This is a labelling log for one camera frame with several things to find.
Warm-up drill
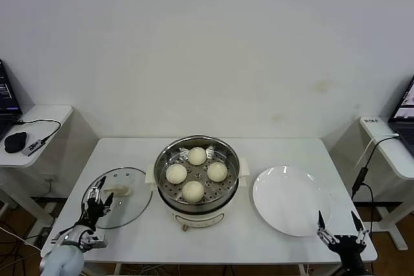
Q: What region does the black cable with adapter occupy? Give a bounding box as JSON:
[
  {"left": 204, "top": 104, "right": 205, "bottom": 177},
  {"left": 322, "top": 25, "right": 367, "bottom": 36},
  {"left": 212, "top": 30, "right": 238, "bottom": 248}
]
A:
[{"left": 351, "top": 136, "right": 404, "bottom": 235}]

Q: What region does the white side table with label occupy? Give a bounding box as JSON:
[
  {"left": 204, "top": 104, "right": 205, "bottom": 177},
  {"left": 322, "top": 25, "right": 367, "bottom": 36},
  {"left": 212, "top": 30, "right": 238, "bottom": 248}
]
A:
[{"left": 359, "top": 114, "right": 414, "bottom": 251}]

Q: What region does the grey usb hub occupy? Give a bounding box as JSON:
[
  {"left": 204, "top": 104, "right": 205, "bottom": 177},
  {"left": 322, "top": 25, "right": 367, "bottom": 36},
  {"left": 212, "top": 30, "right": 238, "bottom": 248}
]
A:
[{"left": 21, "top": 138, "right": 46, "bottom": 156}]

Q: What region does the black hub cable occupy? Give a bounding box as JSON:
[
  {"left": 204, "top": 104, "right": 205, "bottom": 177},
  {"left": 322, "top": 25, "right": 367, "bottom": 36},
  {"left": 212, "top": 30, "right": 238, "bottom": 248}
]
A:
[{"left": 12, "top": 118, "right": 62, "bottom": 144}]

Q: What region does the black computer mouse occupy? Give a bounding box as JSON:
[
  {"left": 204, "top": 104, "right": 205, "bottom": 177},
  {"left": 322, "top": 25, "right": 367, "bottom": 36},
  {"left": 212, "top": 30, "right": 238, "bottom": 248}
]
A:
[{"left": 3, "top": 131, "right": 28, "bottom": 154}]

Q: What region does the white laptop cable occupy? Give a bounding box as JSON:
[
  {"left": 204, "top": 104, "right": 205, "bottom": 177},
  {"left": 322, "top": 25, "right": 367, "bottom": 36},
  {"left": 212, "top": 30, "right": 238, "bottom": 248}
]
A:
[{"left": 356, "top": 133, "right": 401, "bottom": 169}]

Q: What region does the grey floor power strip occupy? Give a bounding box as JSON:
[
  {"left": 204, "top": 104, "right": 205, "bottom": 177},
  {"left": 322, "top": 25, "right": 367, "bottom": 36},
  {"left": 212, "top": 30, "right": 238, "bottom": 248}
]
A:
[{"left": 25, "top": 229, "right": 49, "bottom": 246}]

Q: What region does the cream electric cooker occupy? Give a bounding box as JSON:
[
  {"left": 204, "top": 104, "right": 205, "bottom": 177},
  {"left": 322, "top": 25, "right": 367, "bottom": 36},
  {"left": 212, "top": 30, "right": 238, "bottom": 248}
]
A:
[{"left": 157, "top": 188, "right": 240, "bottom": 232}]

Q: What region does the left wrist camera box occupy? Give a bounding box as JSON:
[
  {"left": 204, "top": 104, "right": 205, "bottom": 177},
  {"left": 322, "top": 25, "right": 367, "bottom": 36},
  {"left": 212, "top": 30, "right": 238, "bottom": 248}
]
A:
[{"left": 84, "top": 236, "right": 108, "bottom": 250}]

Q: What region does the white steamed baozi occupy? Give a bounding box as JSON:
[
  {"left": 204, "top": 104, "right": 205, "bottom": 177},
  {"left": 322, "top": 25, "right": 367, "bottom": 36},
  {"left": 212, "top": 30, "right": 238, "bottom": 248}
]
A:
[
  {"left": 181, "top": 180, "right": 205, "bottom": 203},
  {"left": 188, "top": 146, "right": 208, "bottom": 165},
  {"left": 206, "top": 162, "right": 228, "bottom": 182},
  {"left": 166, "top": 164, "right": 188, "bottom": 184}
]

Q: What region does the white side table with mouse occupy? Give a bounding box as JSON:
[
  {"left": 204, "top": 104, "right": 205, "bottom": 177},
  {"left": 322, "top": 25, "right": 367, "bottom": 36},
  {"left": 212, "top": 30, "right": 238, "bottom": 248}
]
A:
[{"left": 0, "top": 104, "right": 74, "bottom": 228}]

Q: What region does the black laptop beside mouse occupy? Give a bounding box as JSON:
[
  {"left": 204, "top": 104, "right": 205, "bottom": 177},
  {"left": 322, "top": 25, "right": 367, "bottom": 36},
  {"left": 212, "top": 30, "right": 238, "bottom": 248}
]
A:
[{"left": 0, "top": 59, "right": 23, "bottom": 141}]

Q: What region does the stainless steel steamer basket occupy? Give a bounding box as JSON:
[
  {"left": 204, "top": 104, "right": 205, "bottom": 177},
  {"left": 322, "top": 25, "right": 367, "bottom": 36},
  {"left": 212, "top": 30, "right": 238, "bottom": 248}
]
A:
[{"left": 144, "top": 135, "right": 250, "bottom": 207}]

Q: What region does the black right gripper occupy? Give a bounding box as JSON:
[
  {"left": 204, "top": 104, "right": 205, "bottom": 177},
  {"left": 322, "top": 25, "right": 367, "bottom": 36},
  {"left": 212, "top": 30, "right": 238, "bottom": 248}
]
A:
[{"left": 316, "top": 210, "right": 370, "bottom": 276}]

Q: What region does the black laptop with white cable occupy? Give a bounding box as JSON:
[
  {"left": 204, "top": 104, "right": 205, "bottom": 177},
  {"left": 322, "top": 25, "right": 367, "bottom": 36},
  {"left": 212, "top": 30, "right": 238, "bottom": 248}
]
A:
[{"left": 387, "top": 75, "right": 414, "bottom": 156}]

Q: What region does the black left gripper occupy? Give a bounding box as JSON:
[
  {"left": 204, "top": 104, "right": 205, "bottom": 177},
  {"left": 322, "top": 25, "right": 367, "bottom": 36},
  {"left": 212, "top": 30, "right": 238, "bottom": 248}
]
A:
[{"left": 79, "top": 175, "right": 115, "bottom": 228}]

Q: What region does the white round plate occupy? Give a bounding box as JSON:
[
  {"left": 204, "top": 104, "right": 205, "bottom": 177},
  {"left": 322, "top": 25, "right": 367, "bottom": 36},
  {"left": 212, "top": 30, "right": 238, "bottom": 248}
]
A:
[{"left": 252, "top": 165, "right": 333, "bottom": 237}]

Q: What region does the round glass lid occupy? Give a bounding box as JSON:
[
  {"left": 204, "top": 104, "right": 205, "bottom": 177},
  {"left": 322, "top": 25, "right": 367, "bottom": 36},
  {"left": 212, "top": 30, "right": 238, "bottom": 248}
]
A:
[{"left": 80, "top": 167, "right": 153, "bottom": 229}]

